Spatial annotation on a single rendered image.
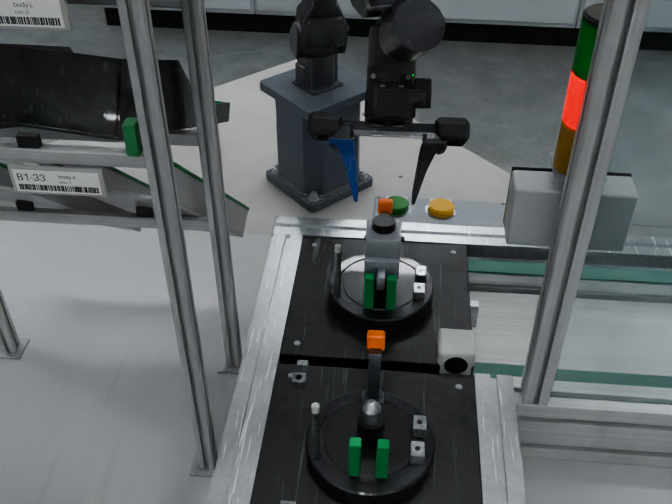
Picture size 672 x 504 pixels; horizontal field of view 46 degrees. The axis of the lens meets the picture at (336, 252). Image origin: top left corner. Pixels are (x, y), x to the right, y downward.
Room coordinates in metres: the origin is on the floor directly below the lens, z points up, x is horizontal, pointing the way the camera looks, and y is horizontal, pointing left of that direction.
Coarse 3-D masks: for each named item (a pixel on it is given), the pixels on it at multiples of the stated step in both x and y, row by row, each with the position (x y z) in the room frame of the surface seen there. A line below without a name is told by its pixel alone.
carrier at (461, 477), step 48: (288, 384) 0.63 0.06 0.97; (336, 384) 0.63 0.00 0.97; (384, 384) 0.63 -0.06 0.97; (432, 384) 0.63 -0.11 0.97; (288, 432) 0.56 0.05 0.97; (336, 432) 0.55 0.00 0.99; (384, 432) 0.54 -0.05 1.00; (432, 432) 0.55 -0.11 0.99; (288, 480) 0.50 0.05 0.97; (336, 480) 0.49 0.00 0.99; (384, 480) 0.49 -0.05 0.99; (432, 480) 0.50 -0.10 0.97; (480, 480) 0.50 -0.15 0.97
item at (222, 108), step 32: (0, 64) 0.69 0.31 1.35; (32, 64) 0.68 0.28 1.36; (64, 64) 0.67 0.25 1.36; (96, 64) 0.67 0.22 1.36; (160, 64) 0.73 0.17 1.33; (0, 96) 0.68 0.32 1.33; (32, 96) 0.67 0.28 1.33; (64, 96) 0.66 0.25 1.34; (96, 96) 0.66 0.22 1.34; (128, 96) 0.66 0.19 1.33; (192, 96) 0.79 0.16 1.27; (64, 128) 0.65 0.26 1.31; (96, 128) 0.64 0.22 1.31
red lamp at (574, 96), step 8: (576, 80) 0.65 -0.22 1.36; (568, 88) 0.66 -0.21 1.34; (576, 88) 0.65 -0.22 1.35; (584, 88) 0.64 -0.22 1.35; (568, 96) 0.66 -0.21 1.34; (576, 96) 0.65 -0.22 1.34; (568, 104) 0.65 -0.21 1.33; (576, 104) 0.64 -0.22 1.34; (568, 112) 0.65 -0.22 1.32; (576, 112) 0.64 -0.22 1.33; (568, 120) 0.65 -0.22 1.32; (576, 120) 0.64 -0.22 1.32
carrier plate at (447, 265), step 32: (320, 256) 0.88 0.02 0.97; (352, 256) 0.88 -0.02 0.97; (416, 256) 0.88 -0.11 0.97; (448, 256) 0.88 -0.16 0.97; (320, 288) 0.81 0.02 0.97; (448, 288) 0.81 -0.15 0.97; (288, 320) 0.74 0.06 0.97; (320, 320) 0.74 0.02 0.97; (448, 320) 0.74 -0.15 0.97; (288, 352) 0.69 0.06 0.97; (320, 352) 0.69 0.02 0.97; (352, 352) 0.69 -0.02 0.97; (384, 352) 0.69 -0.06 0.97; (416, 352) 0.69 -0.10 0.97
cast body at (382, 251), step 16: (368, 224) 0.80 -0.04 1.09; (384, 224) 0.79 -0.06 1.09; (400, 224) 0.80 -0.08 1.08; (368, 240) 0.77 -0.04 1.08; (384, 240) 0.77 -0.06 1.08; (400, 240) 0.77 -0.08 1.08; (368, 256) 0.77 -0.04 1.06; (384, 256) 0.77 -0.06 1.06; (368, 272) 0.76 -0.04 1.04; (384, 272) 0.75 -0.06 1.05
